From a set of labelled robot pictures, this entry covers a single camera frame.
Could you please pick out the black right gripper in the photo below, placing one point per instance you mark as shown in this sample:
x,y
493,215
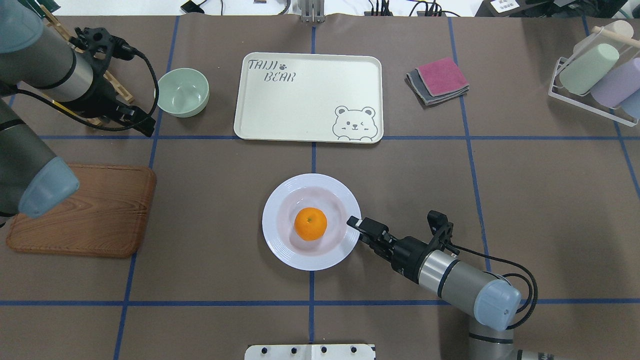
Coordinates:
x,y
407,255

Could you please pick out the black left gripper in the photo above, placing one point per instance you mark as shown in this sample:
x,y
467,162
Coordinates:
x,y
102,96

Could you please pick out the orange fruit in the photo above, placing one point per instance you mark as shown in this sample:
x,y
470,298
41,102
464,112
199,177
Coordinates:
x,y
310,224

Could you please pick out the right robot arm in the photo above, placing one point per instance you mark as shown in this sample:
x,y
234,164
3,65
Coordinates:
x,y
491,301

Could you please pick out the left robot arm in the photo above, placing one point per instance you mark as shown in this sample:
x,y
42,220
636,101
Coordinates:
x,y
34,179

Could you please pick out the brown wooden tray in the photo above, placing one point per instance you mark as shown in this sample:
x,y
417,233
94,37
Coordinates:
x,y
106,217

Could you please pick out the cream bear tray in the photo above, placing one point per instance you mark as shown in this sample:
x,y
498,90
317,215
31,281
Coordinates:
x,y
310,98

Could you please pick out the wooden cup rack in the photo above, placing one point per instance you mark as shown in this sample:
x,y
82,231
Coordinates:
x,y
117,85

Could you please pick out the green bowl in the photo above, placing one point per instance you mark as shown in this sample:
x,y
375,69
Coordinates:
x,y
183,92

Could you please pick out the white ridged plate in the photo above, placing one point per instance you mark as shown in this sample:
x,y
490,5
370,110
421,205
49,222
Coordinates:
x,y
310,190

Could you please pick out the small black device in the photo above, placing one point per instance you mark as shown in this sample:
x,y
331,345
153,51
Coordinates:
x,y
192,7

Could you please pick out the dark green cup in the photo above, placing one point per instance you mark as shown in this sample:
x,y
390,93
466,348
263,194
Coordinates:
x,y
35,5

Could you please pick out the pink folded cloth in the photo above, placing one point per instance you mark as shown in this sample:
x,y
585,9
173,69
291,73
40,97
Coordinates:
x,y
437,82

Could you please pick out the light green cup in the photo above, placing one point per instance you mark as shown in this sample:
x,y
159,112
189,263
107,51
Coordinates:
x,y
586,70

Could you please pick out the light blue cup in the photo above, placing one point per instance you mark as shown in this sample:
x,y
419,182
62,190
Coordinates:
x,y
631,105

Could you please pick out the lilac cup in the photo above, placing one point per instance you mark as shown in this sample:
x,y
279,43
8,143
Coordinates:
x,y
617,85

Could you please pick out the beige cup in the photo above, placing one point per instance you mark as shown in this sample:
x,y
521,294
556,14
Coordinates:
x,y
620,27

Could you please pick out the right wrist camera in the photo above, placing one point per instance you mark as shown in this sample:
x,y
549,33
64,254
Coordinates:
x,y
442,232

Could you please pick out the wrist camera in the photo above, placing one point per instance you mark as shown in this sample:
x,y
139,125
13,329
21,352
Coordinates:
x,y
442,232
99,40

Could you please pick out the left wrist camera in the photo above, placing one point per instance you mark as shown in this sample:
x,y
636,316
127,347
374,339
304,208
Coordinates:
x,y
99,40

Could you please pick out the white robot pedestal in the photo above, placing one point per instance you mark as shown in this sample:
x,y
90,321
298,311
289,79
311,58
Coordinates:
x,y
347,351

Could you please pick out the aluminium frame post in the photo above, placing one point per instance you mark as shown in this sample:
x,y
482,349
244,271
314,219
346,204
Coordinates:
x,y
312,11

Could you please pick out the white wire cup rack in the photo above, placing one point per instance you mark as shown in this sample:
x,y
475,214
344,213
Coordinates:
x,y
628,49

